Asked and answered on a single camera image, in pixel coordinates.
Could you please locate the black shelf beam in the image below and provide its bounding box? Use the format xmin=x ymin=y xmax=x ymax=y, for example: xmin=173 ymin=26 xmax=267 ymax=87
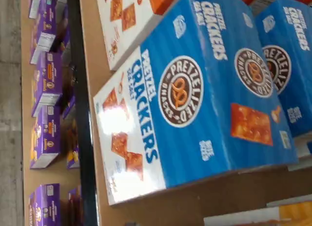
xmin=66 ymin=0 xmax=98 ymax=226

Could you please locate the yellow white pretzel crackers box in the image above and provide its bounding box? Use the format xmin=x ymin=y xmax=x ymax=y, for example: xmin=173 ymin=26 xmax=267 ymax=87
xmin=203 ymin=201 xmax=312 ymax=226

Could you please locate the purple Annie's box maroon band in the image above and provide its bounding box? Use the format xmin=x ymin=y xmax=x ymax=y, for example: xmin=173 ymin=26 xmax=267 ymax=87
xmin=28 ymin=183 xmax=61 ymax=226

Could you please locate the blue pretzel crackers box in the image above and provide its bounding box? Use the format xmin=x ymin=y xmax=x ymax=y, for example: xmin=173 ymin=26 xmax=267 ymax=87
xmin=253 ymin=0 xmax=312 ymax=139
xmin=93 ymin=0 xmax=300 ymax=207

